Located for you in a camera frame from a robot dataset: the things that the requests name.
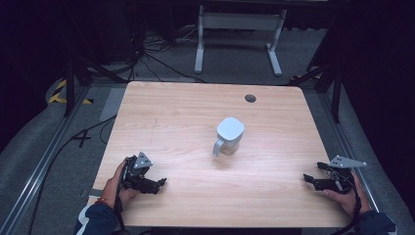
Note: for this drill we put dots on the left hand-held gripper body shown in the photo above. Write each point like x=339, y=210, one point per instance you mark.
x=136, y=169

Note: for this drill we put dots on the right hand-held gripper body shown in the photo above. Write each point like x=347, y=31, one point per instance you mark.
x=339, y=178

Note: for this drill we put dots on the person's right hand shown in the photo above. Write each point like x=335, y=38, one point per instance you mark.
x=349, y=199

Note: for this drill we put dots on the person's left hand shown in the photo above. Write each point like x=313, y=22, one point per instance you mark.
x=114, y=186

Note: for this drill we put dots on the black metal stand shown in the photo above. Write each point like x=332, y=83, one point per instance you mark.
x=70, y=88
x=336, y=88

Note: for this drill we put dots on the clear pitcher with white lid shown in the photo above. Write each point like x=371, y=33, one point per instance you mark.
x=229, y=135

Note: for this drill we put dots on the grey table grommet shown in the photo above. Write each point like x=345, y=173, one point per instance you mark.
x=250, y=98

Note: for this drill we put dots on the yellow black hazard tape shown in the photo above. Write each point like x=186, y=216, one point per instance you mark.
x=60, y=94

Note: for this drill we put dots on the aluminium floor rail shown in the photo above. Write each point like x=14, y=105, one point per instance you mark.
x=36, y=173
x=345, y=143

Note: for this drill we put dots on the white desk frame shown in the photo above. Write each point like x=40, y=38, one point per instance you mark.
x=239, y=21

